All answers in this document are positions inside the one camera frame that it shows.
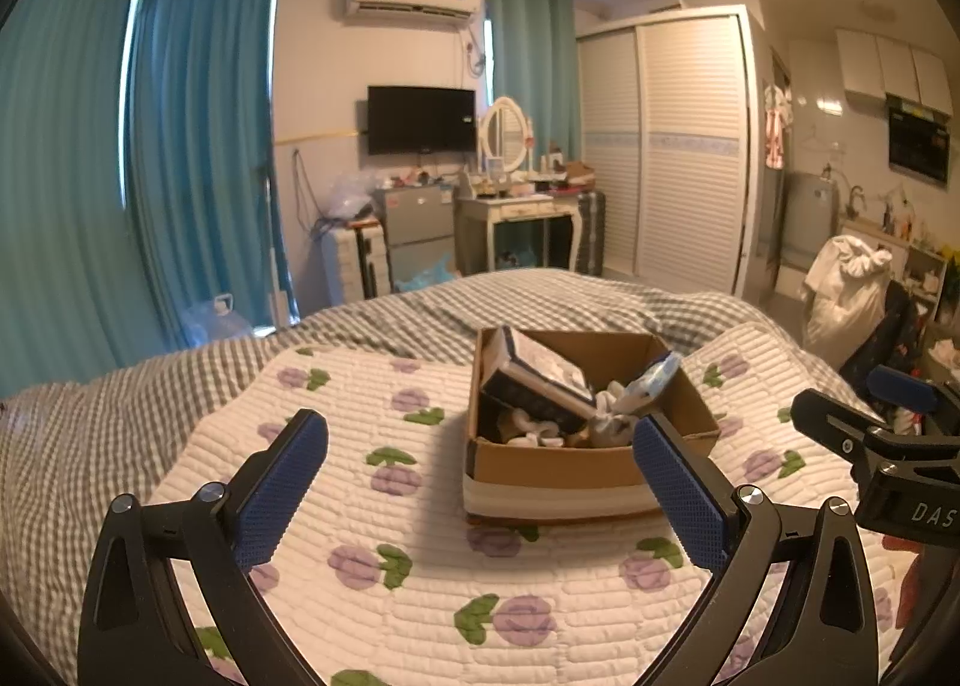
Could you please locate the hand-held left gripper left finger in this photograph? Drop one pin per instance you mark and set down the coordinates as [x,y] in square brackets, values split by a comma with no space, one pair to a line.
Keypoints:
[281,483]

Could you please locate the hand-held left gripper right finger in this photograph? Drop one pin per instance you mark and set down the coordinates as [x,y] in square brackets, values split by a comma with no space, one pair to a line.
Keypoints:
[679,498]

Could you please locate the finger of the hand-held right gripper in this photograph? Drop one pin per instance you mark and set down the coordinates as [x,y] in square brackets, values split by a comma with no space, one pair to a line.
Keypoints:
[829,420]
[904,390]

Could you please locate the pale grey soft cloth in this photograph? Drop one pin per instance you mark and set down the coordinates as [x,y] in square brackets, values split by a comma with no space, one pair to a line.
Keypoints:
[611,431]

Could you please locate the brown cardboard box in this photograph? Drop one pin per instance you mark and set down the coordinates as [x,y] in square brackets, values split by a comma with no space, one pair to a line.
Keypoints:
[570,465]

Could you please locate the white sock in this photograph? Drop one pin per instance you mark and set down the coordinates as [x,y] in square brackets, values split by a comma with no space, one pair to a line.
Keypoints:
[615,397]

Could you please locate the blue white wipes packet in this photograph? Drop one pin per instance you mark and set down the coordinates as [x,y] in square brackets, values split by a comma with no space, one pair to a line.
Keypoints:
[652,379]

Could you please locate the dark floral garment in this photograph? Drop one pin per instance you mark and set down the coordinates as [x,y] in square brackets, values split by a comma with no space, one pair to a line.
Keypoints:
[889,345]

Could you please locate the white cloth bundle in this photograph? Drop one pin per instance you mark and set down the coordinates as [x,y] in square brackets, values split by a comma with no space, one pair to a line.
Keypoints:
[844,304]

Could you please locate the white open shelf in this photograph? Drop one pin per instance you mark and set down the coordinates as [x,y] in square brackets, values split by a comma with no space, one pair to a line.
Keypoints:
[922,281]

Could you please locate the floral quilted mat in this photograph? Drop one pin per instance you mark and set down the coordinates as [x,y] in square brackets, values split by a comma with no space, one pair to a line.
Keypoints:
[420,581]

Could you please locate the clear water jug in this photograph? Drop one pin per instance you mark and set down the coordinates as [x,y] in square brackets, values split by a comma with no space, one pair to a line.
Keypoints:
[217,322]

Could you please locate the grey checked duvet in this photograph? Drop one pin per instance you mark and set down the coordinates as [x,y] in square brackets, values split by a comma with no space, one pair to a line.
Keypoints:
[97,446]

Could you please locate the grey washing machine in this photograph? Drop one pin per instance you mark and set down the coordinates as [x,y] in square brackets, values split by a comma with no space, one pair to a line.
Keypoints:
[810,221]

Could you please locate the metal faucet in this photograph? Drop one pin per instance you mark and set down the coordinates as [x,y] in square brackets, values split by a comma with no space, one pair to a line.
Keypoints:
[856,200]

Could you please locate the white suitcase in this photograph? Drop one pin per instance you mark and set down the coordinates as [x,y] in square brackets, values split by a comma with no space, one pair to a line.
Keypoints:
[352,266]

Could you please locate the black range hood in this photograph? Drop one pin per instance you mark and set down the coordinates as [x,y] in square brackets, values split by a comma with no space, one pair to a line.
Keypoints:
[919,146]

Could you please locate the blue plastic bag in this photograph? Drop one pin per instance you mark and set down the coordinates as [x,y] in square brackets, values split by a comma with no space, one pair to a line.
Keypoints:
[427,275]

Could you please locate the hanging pink garment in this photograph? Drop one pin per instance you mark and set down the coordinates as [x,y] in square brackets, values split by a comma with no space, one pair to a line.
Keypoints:
[776,127]

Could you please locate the grey mini fridge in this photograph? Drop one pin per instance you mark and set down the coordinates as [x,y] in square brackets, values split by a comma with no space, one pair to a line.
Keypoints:
[416,221]

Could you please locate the clear plastic bag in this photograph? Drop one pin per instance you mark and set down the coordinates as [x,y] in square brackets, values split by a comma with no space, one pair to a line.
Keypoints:
[349,195]

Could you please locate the white louvred wardrobe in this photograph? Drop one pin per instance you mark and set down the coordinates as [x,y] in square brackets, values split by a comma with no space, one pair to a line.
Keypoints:
[675,154]

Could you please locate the white dressing table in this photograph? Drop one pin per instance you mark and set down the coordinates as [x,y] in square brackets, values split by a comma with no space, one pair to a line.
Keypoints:
[517,210]

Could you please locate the wide blue curtain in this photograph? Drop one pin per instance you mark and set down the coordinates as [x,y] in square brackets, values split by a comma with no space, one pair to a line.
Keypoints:
[60,169]

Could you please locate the oval white mirror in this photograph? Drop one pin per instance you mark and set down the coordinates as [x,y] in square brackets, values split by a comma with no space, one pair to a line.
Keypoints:
[504,131]

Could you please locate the narrow blue curtain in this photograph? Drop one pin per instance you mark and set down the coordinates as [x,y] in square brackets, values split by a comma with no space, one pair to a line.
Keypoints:
[532,64]

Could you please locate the white wall cabinets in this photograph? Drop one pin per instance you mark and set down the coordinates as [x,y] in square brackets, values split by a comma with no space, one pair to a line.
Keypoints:
[892,68]

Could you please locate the black wall television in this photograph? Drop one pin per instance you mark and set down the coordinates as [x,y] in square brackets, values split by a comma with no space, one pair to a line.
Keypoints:
[420,120]

